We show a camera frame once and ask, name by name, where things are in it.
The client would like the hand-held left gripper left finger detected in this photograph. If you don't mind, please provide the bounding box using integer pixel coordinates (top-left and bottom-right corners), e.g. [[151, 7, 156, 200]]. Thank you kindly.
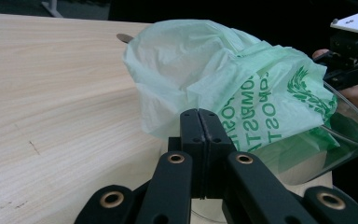
[[167, 108, 207, 200]]

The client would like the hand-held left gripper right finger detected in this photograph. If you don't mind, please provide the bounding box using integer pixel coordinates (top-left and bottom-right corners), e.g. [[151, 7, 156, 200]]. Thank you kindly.
[[198, 108, 238, 200]]

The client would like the green printed plastic bag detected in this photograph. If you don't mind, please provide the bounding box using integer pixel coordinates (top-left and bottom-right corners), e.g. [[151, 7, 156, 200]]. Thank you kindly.
[[122, 19, 340, 154]]

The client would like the small grey round disc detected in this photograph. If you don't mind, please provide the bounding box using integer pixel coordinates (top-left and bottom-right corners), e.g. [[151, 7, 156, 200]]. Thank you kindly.
[[116, 33, 135, 44]]

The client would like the grey metal stand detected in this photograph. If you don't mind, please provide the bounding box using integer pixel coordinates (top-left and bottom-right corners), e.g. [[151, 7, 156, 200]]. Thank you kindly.
[[40, 0, 64, 19]]

